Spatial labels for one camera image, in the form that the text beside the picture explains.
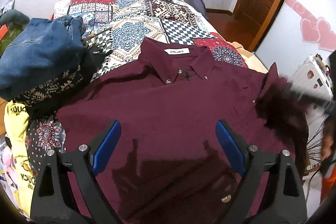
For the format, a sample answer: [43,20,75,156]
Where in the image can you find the folded blue denim jeans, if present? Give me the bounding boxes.
[1,15,85,101]

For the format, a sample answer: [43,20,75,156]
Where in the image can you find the yellow printed garment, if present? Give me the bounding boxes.
[4,101,36,215]

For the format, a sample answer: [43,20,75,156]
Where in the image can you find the dark grey backpack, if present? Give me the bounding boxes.
[185,0,209,20]

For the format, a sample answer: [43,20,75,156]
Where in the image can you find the pink heart wall decoration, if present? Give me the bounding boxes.
[285,0,335,52]

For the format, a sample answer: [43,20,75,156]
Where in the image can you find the black patterned folded garment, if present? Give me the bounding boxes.
[13,46,112,117]

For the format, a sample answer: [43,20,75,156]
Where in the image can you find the orange box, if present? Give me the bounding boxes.
[0,24,8,40]

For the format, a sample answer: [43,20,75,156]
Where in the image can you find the colourful patchwork bedspread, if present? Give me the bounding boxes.
[25,0,249,169]

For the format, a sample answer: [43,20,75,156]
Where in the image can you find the green fabric pile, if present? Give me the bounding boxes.
[0,24,23,55]

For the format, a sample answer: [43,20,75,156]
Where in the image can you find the dark teal plush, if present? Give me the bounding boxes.
[0,9,30,27]

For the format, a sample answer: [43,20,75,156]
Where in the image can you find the maroon button-down shirt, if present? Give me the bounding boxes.
[56,38,308,223]

